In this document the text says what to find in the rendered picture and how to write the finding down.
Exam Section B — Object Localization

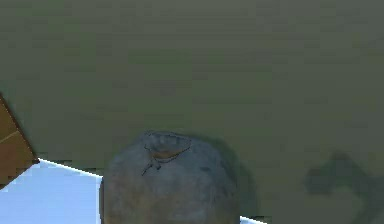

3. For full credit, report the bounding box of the grey round pot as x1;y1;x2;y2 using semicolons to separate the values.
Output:
99;130;242;224

